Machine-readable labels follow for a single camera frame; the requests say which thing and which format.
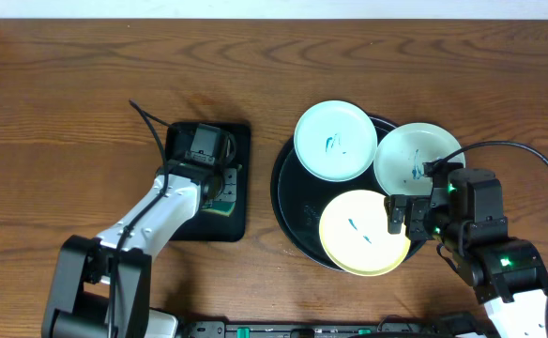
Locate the black rectangular tray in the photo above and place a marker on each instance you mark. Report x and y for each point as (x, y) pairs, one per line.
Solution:
(236, 225)

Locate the yellow plate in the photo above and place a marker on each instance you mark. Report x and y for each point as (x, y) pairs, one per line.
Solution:
(353, 231)

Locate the white plate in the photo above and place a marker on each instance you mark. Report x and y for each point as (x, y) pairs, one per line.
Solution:
(399, 158)

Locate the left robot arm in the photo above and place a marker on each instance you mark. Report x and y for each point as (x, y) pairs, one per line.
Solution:
(101, 285)

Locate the light blue plate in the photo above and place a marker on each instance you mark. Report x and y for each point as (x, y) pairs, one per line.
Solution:
(335, 141)

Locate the green yellow sponge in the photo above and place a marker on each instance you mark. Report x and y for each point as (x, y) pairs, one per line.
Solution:
(221, 208)

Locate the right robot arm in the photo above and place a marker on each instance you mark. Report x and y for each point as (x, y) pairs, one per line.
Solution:
(464, 213)

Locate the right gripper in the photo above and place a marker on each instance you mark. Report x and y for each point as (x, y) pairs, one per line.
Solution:
(418, 205)

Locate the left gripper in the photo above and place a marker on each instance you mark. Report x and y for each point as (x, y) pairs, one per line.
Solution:
(228, 189)

